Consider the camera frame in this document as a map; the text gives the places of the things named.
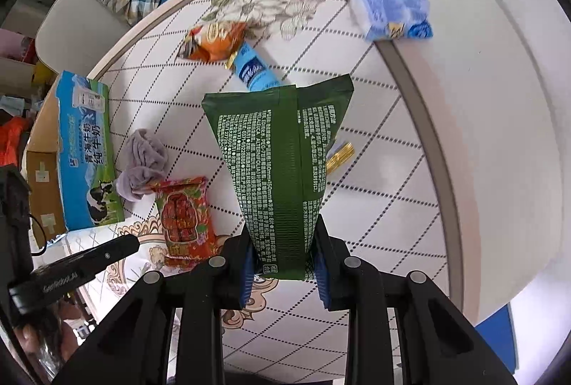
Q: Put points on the white chair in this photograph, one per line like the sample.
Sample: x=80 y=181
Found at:
x=76 y=34

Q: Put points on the cardboard box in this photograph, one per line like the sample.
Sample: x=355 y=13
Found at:
x=42 y=175

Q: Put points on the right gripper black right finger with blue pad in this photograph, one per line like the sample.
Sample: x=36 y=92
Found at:
x=437 y=344

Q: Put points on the green snack bag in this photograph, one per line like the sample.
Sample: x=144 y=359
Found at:
x=274 y=143

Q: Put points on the grey crumpled cloth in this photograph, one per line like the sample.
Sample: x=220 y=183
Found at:
x=146 y=166

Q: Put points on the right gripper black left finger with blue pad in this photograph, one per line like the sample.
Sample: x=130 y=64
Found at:
x=161 y=315

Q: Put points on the blue green milk carton box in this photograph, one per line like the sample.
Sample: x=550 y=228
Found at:
x=85 y=160

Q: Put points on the blue white tissue pack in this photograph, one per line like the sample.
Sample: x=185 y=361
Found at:
x=392 y=19

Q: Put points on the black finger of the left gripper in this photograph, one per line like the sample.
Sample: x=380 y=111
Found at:
x=89 y=263

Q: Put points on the red snack packet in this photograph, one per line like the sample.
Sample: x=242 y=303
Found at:
x=186 y=222

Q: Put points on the blue Nestle milk powder sachet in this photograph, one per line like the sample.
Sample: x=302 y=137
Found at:
x=247 y=65

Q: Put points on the person's left hand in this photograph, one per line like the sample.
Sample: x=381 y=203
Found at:
x=48 y=335

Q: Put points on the blue object at floor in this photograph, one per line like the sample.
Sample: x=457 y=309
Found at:
x=498 y=331

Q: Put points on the orange snack packet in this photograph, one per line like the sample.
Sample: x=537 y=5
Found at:
x=213 y=41

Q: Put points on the red plastic bag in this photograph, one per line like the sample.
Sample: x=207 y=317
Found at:
x=10 y=133

